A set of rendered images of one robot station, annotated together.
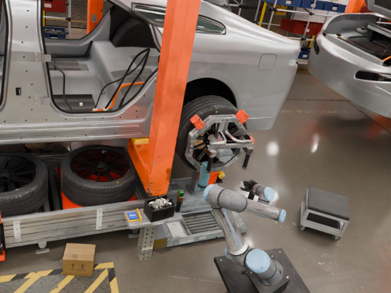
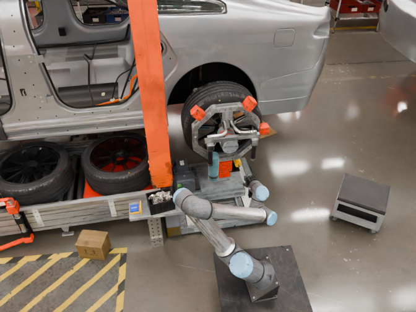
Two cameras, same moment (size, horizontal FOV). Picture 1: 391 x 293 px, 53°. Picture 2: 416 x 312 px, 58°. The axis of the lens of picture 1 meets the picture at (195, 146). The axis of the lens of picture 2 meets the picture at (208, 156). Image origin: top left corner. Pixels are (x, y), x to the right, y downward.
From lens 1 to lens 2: 98 cm
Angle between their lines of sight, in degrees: 18
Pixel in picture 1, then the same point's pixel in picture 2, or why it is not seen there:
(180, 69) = (151, 64)
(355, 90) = not seen: outside the picture
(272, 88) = (296, 66)
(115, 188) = (125, 179)
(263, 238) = (287, 228)
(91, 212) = (102, 202)
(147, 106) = not seen: hidden behind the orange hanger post
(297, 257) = (320, 252)
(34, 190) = (51, 181)
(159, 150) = (151, 145)
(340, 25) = not seen: outside the picture
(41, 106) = (47, 104)
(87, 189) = (99, 179)
